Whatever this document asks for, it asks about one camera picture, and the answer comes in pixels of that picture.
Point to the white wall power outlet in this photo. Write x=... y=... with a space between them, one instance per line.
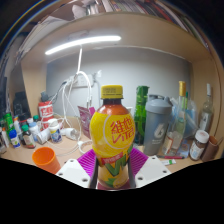
x=78 y=80

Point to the dark green glass bottle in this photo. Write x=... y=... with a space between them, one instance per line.
x=141 y=113

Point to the blue plastic bag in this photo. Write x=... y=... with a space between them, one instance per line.
x=192 y=116

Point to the white-capped clear glass bottle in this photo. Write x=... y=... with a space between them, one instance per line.
x=206 y=115

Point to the black box device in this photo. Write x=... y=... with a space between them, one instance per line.
x=20 y=105

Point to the yellow-capped yellow drink bottle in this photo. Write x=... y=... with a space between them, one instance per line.
x=111 y=133

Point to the blue-labelled white pill bottle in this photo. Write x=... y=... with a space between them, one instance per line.
x=55 y=132

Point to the red and white canister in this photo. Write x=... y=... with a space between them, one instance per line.
x=45 y=112

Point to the white under-shelf light strip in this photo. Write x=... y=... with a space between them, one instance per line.
x=83 y=41

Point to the orange plastic cup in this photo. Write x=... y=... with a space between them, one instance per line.
x=46 y=160

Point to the brown mug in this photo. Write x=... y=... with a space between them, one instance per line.
x=211 y=149

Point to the plain white pill bottle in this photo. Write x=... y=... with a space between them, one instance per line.
x=42 y=135

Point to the white charger block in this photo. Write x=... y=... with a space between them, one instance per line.
x=70 y=133

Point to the green-capped brown bottle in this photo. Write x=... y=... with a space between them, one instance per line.
x=28 y=139

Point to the blue-lidded white jar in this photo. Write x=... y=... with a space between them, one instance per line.
x=14 y=139

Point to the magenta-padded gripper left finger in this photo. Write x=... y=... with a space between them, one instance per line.
x=71 y=171

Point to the brown jar with white lid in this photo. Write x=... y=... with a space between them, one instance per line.
x=199 y=145

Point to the gold-capped clear glass bottle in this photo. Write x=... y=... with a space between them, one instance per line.
x=179 y=116

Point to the green and white tube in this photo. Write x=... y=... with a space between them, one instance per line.
x=168 y=162

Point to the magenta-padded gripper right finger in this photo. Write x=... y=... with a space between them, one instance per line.
x=151 y=170

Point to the maroon pouch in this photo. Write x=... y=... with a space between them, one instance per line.
x=85 y=120

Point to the small black adapter block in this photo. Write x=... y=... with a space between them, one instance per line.
x=44 y=97

